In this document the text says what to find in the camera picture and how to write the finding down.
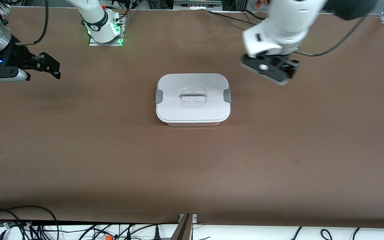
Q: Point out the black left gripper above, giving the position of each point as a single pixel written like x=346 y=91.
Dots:
x=285 y=63

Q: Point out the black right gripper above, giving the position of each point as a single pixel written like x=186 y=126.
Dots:
x=11 y=56

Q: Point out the white box lid grey latches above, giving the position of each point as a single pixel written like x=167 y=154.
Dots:
x=178 y=110

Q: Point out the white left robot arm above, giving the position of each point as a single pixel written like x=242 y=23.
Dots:
x=285 y=23

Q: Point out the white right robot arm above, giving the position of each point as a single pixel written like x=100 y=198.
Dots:
x=97 y=20

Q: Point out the clear plastic storage box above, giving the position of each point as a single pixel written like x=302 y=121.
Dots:
x=192 y=124

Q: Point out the orange patterned background object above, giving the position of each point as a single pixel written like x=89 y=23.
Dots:
x=259 y=4

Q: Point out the aluminium corner profile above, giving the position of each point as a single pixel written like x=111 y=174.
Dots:
x=3 y=8

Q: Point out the brown table cover sheet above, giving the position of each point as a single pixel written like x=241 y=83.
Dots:
x=192 y=173

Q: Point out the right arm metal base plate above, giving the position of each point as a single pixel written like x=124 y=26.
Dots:
x=105 y=44

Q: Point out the grey metal frame rail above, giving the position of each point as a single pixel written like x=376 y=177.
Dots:
x=197 y=5

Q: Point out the aluminium frame post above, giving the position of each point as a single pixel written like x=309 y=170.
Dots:
x=183 y=230

